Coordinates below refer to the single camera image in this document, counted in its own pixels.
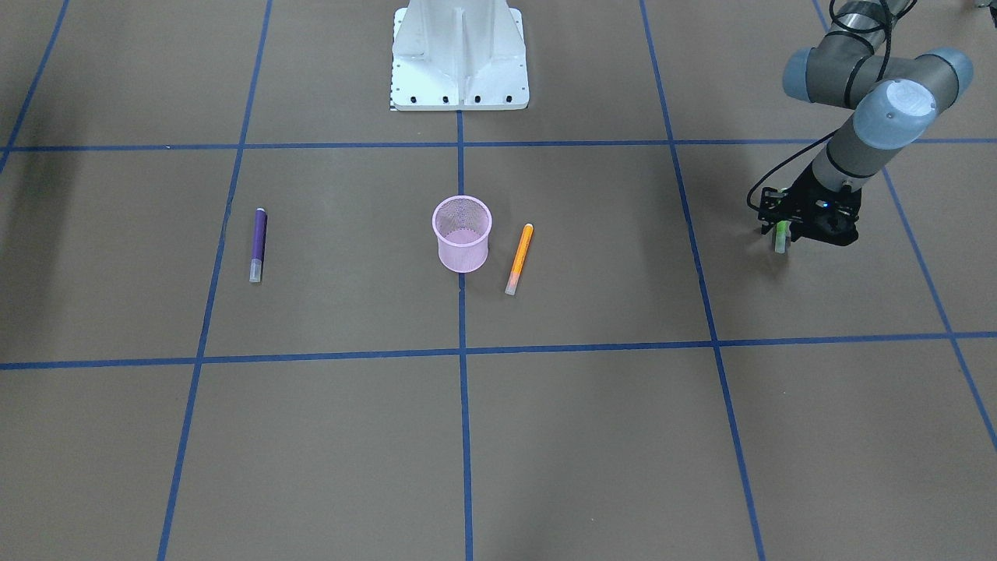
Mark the green highlighter pen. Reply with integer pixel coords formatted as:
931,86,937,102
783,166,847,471
773,221,791,255

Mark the white camera stand pillar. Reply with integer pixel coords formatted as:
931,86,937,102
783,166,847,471
389,1,530,111

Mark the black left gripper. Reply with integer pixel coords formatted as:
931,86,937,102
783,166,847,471
788,173,861,246

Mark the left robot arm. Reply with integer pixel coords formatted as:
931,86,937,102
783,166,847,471
758,1,974,246

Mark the orange highlighter pen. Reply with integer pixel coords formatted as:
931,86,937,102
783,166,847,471
503,223,534,297

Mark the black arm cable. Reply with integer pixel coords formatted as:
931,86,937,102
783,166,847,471
746,0,916,215

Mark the purple marker pen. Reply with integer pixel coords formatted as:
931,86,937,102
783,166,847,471
248,207,268,284

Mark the pink mesh pen holder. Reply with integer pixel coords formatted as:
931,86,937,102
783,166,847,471
431,195,494,273

